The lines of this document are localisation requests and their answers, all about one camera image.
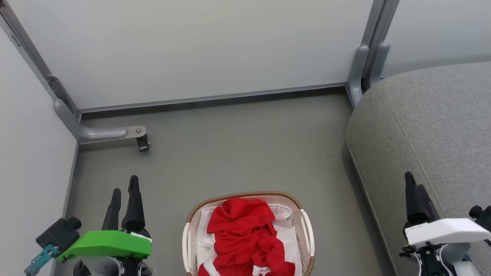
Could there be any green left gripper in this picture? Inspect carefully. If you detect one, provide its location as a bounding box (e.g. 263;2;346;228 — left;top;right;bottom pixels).
57;175;153;263

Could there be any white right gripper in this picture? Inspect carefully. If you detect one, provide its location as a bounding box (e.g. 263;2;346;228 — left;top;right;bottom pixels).
405;172;491;248

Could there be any red lettered jacket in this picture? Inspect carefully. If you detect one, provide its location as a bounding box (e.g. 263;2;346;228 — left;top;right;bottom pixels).
198;198;296;276

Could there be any grey fabric sofa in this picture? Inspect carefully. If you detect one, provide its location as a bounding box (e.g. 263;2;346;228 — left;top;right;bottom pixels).
345;61;491;276

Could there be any grey partition foot bar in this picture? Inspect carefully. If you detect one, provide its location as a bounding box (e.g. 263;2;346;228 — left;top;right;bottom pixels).
54;99;147;145

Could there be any white woven-rim laundry basket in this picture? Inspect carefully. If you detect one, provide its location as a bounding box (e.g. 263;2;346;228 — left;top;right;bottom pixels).
182;191;315;276

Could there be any white basket liner cloth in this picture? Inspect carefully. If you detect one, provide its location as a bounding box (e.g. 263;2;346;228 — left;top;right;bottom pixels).
195;203;303;276

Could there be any teal left cable connector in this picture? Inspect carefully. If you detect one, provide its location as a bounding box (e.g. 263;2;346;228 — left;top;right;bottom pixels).
24;245;60;276

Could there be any grey partition bottom rail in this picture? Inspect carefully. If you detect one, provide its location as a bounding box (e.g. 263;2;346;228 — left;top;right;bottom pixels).
79;82;348;113

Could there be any grey partition post foot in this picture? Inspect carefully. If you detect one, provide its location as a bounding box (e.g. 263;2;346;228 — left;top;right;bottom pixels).
364;42;390;91
347;45;369;106

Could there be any grey partition corner post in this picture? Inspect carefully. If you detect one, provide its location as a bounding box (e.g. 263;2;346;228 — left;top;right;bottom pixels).
0;0;82;120

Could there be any grey partition double post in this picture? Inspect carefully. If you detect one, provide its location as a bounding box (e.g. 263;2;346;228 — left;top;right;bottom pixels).
361;0;400;77

